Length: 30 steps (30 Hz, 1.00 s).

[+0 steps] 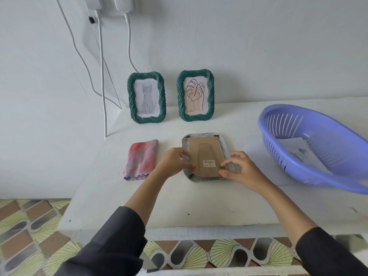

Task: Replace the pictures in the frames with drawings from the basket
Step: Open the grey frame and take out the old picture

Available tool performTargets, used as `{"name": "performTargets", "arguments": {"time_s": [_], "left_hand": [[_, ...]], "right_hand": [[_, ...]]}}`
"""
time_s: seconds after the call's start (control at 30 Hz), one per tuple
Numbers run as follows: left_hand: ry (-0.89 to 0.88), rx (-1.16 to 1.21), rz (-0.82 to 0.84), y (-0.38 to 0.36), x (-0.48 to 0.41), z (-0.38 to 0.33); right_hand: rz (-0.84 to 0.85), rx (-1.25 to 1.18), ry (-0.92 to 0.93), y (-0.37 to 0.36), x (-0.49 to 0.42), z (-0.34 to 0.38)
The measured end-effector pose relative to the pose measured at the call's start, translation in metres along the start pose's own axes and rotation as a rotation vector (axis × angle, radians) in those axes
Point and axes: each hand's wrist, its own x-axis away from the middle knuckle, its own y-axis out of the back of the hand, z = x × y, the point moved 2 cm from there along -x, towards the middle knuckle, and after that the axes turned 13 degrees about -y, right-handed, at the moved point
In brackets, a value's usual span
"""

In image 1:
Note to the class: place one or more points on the person's left hand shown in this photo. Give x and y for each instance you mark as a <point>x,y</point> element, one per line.
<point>172,165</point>

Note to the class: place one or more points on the person's right hand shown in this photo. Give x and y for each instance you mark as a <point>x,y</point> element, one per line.
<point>247,173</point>

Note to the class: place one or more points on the white paper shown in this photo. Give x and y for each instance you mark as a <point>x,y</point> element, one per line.
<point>267,169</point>

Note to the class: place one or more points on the grey frame with rose drawing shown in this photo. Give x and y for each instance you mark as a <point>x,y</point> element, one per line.
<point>228,153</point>

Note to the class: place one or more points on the pink purple cloth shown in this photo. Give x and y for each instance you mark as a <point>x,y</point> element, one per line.
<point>141,158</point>

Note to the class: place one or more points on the brown cardboard frame backing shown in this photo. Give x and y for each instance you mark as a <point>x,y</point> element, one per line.
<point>207,155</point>

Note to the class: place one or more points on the paper sheets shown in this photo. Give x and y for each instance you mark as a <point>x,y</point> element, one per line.
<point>302,153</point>
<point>146,97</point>
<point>195,94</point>

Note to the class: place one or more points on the purple plastic basket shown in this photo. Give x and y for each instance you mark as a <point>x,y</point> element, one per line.
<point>339,140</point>

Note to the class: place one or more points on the person's right forearm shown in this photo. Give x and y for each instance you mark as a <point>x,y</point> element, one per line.
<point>287,212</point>

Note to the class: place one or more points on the white rounded charger adapter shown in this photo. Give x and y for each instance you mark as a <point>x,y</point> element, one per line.
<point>123,4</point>

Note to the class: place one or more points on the white rectangular charger adapter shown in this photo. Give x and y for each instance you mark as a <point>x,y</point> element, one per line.
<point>93,2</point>

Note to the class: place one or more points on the white wall socket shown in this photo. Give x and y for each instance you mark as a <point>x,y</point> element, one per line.
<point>109,11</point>

